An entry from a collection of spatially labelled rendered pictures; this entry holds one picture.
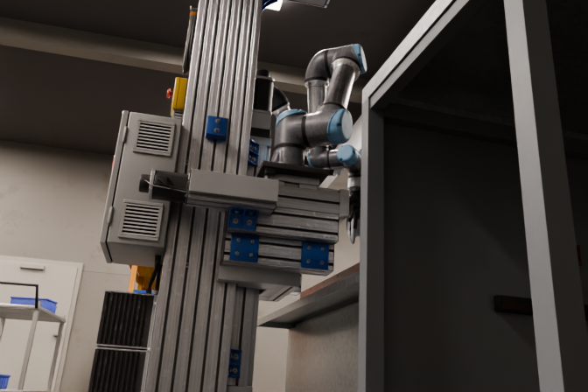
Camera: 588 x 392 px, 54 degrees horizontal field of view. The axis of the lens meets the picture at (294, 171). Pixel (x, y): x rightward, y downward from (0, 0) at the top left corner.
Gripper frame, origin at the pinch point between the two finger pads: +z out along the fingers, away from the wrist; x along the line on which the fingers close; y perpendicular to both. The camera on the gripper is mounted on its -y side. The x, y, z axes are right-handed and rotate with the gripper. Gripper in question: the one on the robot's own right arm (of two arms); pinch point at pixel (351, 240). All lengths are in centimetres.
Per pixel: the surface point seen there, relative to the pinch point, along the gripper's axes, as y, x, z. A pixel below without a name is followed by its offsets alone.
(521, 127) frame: -29, -139, 21
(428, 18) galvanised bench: -29, -115, -13
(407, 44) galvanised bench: -29, -106, -13
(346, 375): 0.4, 3.5, 48.1
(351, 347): 0.4, -1.0, 38.9
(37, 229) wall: -240, 794, -175
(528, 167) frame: -29, -139, 27
